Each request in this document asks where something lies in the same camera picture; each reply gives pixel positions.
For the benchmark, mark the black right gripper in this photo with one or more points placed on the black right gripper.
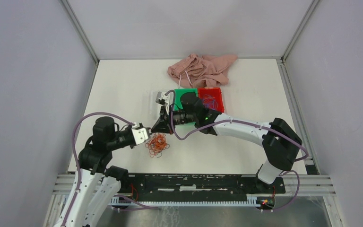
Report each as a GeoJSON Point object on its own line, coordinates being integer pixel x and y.
{"type": "Point", "coordinates": [164, 124]}

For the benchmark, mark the red plastic bin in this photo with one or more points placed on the red plastic bin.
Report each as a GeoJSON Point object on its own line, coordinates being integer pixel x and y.
{"type": "Point", "coordinates": [212, 98]}

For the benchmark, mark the clear plastic bin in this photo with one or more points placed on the clear plastic bin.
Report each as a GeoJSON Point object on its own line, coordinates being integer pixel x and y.
{"type": "Point", "coordinates": [154, 107]}

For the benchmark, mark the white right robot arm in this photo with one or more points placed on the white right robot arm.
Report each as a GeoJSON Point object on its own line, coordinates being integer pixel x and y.
{"type": "Point", "coordinates": [280, 142]}

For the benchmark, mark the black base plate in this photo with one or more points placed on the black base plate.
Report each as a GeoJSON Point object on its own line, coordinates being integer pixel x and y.
{"type": "Point", "coordinates": [197, 187]}

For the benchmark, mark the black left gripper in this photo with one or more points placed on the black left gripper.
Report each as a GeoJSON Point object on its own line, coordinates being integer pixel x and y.
{"type": "Point", "coordinates": [130, 128]}

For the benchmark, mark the pink cloth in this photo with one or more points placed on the pink cloth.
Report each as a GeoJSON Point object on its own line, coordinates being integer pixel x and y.
{"type": "Point", "coordinates": [201, 71]}

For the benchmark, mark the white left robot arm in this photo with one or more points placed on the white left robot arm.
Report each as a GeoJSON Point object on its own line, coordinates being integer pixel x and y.
{"type": "Point", "coordinates": [95, 184]}

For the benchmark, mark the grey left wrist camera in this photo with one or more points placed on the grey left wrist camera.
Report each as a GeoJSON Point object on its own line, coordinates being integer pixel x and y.
{"type": "Point", "coordinates": [138, 133]}

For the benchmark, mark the green plastic bin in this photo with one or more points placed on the green plastic bin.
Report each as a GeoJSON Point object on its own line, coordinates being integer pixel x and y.
{"type": "Point", "coordinates": [178, 94]}

